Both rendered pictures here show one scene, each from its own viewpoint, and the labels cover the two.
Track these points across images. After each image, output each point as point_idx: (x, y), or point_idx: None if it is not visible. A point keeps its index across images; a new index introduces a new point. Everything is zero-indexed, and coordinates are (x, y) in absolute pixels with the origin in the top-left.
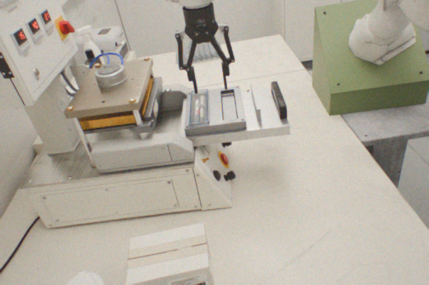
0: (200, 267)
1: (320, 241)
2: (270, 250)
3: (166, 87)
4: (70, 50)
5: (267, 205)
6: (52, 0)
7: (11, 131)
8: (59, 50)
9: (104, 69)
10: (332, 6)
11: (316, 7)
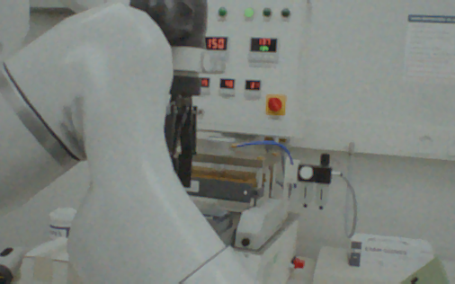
0: (28, 252)
1: None
2: None
3: (260, 209)
4: (273, 128)
5: None
6: (282, 79)
7: (313, 216)
8: (251, 118)
9: (221, 136)
10: (437, 277)
11: (433, 259)
